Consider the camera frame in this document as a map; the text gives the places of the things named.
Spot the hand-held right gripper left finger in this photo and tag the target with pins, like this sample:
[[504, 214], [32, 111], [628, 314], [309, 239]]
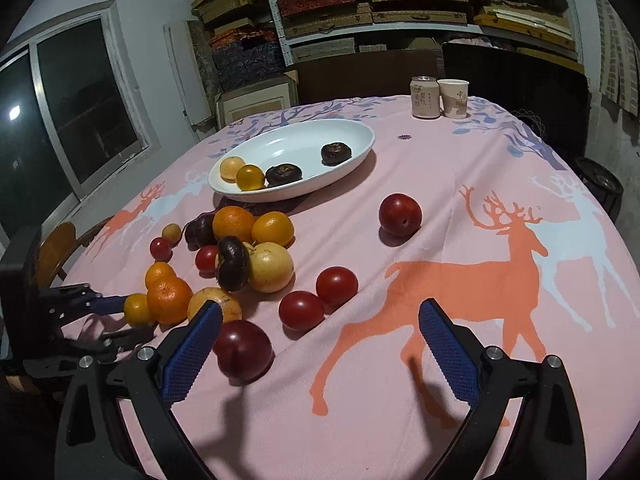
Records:
[[192, 355]]

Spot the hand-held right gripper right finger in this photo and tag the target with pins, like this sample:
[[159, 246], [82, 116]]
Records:
[[447, 355]]

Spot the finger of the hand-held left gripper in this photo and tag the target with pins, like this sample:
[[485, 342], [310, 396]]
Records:
[[130, 338], [110, 303]]

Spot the small orange mandarin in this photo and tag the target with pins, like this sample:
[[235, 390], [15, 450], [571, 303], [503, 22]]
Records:
[[159, 272], [137, 309]]

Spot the red plum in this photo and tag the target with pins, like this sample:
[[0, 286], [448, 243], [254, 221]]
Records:
[[245, 355], [400, 214]]

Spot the yellow apricot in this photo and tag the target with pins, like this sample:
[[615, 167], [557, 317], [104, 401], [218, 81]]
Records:
[[231, 166], [228, 305]]

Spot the small cherry tomato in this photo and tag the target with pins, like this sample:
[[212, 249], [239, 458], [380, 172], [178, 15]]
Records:
[[205, 259], [160, 248]]

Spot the small yellow loquat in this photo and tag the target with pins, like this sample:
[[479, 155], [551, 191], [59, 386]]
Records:
[[171, 232]]

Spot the dark purple plum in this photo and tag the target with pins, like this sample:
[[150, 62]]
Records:
[[199, 230]]

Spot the large pale yellow apple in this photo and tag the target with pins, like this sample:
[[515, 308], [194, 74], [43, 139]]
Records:
[[272, 270]]

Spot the red tomato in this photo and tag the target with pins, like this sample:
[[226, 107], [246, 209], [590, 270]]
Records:
[[336, 286], [301, 310]]

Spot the large orange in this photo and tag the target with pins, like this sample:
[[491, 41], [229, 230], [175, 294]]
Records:
[[233, 223]]

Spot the yellow-orange tangerine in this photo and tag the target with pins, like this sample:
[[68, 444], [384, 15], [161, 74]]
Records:
[[250, 178]]

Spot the white oval plate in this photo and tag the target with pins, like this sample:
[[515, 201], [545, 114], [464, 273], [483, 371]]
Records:
[[300, 145]]

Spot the wooden chair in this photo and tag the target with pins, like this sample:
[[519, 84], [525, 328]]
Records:
[[55, 252]]

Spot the dark sliding window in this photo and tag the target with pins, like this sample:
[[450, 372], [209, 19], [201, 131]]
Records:
[[75, 110]]

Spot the pink deer print tablecloth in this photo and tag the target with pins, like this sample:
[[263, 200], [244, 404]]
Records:
[[350, 210]]

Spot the black round object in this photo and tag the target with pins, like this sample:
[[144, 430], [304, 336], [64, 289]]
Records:
[[600, 185]]

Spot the white door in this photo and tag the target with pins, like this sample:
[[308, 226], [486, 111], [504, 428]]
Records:
[[185, 80]]

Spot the framed wooden board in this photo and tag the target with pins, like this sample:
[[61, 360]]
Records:
[[255, 100]]

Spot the white paper cup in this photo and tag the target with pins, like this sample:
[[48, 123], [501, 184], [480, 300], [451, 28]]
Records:
[[454, 97]]

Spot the pink drink can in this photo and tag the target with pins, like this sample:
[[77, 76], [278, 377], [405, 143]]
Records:
[[425, 97]]

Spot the stack of patterned boxes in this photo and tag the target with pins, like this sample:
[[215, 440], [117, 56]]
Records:
[[240, 55]]

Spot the brown cardboard sheet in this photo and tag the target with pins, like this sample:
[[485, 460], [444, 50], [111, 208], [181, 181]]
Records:
[[360, 77]]

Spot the grey metal shelf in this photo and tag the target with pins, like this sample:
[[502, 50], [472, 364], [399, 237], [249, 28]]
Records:
[[280, 35]]

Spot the beige checked curtain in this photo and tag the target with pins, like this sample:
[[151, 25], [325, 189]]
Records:
[[617, 45]]

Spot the pile of woven flat boxes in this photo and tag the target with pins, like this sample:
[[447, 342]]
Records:
[[420, 0]]

